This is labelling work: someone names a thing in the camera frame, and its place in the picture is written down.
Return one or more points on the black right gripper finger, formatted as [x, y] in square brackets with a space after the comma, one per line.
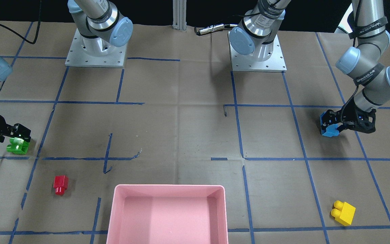
[19, 131]

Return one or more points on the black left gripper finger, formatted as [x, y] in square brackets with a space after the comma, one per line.
[331, 116]
[332, 128]

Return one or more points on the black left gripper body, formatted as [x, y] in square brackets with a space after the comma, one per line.
[334, 118]

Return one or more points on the blue toy block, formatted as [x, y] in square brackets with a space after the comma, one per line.
[329, 124]

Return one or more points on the green toy block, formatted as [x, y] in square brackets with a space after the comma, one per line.
[17, 146]

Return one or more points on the red toy block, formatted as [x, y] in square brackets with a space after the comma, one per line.
[60, 184]

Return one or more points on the yellow toy block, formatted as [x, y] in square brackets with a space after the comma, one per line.
[343, 212]

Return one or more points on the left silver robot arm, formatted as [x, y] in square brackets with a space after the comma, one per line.
[259, 26]

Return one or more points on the pink plastic box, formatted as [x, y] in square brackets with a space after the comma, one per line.
[168, 214]

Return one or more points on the brown paper table cover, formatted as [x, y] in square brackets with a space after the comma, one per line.
[178, 114]

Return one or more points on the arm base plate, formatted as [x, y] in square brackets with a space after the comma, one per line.
[85, 52]
[267, 58]

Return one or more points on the aluminium frame post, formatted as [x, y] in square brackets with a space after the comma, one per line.
[179, 15]

